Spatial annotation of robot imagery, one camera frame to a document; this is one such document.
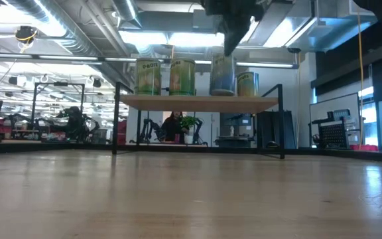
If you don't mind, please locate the light green pears can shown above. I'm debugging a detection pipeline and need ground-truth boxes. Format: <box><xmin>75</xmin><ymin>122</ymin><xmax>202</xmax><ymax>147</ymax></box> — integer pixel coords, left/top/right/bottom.
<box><xmin>135</xmin><ymin>58</ymin><xmax>162</xmax><ymax>96</ymax></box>

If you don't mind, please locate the black table edge rail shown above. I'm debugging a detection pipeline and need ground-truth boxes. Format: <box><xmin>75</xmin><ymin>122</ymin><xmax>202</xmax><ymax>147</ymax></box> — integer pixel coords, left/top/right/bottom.
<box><xmin>0</xmin><ymin>141</ymin><xmax>382</xmax><ymax>164</ymax></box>

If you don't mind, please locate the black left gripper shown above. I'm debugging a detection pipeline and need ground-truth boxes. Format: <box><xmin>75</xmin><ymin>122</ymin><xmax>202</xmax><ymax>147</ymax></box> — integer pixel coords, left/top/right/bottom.
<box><xmin>201</xmin><ymin>0</ymin><xmax>271</xmax><ymax>56</ymax></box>

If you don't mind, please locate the black cabinet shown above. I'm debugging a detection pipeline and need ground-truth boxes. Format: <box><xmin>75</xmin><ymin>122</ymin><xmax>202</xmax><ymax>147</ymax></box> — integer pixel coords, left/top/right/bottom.
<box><xmin>256</xmin><ymin>110</ymin><xmax>297</xmax><ymax>149</ymax></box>

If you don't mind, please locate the black perforated rack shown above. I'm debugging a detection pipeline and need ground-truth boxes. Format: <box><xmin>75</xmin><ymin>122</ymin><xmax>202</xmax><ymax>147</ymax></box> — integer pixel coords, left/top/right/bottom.
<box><xmin>317</xmin><ymin>122</ymin><xmax>350</xmax><ymax>149</ymax></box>

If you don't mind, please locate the white partition panel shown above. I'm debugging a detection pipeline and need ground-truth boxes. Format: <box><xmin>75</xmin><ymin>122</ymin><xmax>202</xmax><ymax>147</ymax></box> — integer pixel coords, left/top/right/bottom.
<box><xmin>309</xmin><ymin>92</ymin><xmax>361</xmax><ymax>122</ymax></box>

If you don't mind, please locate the red bin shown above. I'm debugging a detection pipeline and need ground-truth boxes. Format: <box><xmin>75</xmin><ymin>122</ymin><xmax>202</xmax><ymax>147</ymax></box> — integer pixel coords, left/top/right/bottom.
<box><xmin>349</xmin><ymin>143</ymin><xmax>380</xmax><ymax>152</ymax></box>

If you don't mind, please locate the person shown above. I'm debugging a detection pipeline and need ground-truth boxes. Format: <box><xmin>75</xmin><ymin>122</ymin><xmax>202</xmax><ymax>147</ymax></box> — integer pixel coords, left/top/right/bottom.
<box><xmin>160</xmin><ymin>111</ymin><xmax>187</xmax><ymax>144</ymax></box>

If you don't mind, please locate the black workbench with equipment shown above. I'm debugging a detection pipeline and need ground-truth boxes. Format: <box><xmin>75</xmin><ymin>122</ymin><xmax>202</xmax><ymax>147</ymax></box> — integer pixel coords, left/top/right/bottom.
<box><xmin>220</xmin><ymin>112</ymin><xmax>258</xmax><ymax>149</ymax></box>

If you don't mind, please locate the long ceiling light fixture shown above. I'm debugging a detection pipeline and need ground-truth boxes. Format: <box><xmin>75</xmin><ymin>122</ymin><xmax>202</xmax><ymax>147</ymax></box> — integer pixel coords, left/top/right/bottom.
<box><xmin>0</xmin><ymin>51</ymin><xmax>300</xmax><ymax>70</ymax></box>

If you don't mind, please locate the wooden shelf black frame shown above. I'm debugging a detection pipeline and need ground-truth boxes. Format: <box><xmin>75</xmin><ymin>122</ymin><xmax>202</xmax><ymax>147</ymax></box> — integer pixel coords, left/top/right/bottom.
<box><xmin>111</xmin><ymin>82</ymin><xmax>285</xmax><ymax>160</ymax></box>

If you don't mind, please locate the green can orange fruit picture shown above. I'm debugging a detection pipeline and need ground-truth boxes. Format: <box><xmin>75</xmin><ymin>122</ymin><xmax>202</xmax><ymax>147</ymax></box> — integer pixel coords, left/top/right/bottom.
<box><xmin>168</xmin><ymin>58</ymin><xmax>196</xmax><ymax>97</ymax></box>

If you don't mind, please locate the yellow carrots can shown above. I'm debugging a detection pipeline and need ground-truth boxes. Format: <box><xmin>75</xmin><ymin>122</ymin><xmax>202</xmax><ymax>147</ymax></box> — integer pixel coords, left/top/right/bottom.
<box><xmin>236</xmin><ymin>71</ymin><xmax>260</xmax><ymax>98</ymax></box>

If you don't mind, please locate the grey bin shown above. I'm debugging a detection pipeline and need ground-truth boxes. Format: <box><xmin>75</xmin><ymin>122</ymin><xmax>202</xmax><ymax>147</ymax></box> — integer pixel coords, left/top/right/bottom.
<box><xmin>90</xmin><ymin>128</ymin><xmax>108</xmax><ymax>145</ymax></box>

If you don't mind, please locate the large silver ventilation duct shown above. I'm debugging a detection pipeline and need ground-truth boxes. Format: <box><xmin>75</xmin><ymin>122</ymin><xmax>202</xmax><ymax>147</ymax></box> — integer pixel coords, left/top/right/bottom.
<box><xmin>7</xmin><ymin>0</ymin><xmax>99</xmax><ymax>57</ymax></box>

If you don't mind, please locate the grey ceiling box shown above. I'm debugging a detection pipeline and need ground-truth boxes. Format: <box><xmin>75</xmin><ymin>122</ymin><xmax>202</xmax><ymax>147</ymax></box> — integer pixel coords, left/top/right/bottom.
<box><xmin>192</xmin><ymin>9</ymin><xmax>224</xmax><ymax>33</ymax></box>

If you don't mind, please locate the dark monitor on rack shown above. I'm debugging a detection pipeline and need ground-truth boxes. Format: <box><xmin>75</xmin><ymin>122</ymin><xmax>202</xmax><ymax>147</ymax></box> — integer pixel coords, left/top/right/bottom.
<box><xmin>310</xmin><ymin>108</ymin><xmax>353</xmax><ymax>126</ymax></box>

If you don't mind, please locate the black ceiling cable reel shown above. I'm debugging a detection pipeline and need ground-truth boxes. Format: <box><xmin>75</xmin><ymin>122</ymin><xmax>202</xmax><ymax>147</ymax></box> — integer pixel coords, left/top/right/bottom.
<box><xmin>14</xmin><ymin>25</ymin><xmax>38</xmax><ymax>44</ymax></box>

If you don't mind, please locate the blue-bottomed peas can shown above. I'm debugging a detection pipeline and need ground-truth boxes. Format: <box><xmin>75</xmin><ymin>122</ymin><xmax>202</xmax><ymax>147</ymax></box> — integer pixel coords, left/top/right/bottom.
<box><xmin>209</xmin><ymin>52</ymin><xmax>237</xmax><ymax>98</ymax></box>

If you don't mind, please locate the yellow hanging cable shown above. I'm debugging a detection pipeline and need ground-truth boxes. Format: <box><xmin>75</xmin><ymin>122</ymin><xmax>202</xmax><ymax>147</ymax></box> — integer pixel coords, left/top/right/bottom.
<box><xmin>356</xmin><ymin>11</ymin><xmax>365</xmax><ymax>151</ymax></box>

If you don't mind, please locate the red cabinet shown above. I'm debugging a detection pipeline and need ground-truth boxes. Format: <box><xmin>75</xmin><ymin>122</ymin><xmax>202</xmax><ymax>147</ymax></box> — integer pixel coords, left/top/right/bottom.
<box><xmin>117</xmin><ymin>119</ymin><xmax>128</xmax><ymax>145</ymax></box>

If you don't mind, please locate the green potted plant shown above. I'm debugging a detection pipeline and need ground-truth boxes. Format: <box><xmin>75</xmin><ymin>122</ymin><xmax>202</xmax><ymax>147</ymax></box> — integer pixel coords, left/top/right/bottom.
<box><xmin>178</xmin><ymin>115</ymin><xmax>201</xmax><ymax>145</ymax></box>

